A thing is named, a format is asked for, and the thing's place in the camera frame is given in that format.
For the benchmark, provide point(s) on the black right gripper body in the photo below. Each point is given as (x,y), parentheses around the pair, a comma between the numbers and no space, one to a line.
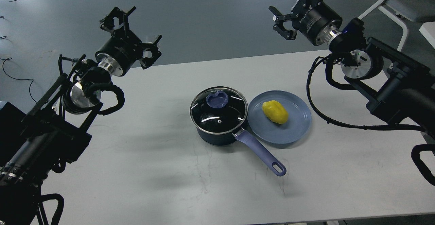
(312,19)

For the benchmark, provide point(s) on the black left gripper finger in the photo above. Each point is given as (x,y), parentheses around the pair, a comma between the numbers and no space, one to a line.
(152,47)
(108,22)

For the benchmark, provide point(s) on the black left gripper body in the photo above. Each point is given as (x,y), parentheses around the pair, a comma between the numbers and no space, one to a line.
(120,52)

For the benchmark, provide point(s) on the glass pot lid purple knob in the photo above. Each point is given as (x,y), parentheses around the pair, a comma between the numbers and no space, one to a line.
(218,110)

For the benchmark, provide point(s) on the yellow potato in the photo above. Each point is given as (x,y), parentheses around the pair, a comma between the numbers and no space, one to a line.
(275,112)

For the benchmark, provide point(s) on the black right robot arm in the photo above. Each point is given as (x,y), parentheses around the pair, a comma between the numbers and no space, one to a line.
(399,89)

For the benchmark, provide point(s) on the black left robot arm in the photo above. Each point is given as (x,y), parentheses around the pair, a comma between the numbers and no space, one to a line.
(55,131)

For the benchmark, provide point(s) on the blue round plate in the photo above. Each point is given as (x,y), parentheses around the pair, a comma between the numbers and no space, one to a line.
(296,127)

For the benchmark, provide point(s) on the white table corner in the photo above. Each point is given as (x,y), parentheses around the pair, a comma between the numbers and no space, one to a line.
(427,29)

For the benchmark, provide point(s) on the white frame grey chair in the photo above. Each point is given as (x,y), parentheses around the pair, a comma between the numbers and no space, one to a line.
(421,11)

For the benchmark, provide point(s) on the dark blue saucepan purple handle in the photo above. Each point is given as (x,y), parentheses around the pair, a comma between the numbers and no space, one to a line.
(242,135)

